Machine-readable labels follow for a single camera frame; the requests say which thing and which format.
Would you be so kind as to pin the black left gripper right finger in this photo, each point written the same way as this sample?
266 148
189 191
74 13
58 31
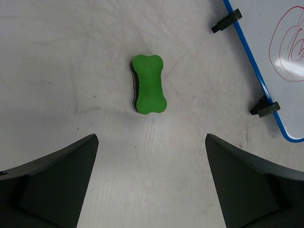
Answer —
254 192

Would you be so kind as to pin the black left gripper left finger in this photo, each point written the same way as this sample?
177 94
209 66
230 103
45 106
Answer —
48 192

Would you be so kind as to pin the green bone shaped eraser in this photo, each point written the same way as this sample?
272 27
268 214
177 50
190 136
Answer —
148 92

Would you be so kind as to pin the blue framed whiteboard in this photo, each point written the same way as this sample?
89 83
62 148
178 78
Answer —
272 34

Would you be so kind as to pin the black whiteboard foot near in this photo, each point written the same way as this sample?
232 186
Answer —
264 108

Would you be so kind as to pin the black whiteboard foot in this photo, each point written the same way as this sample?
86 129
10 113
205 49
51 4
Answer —
227 21
264 108

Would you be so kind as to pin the black whiteboard foot far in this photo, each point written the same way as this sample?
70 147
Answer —
227 21

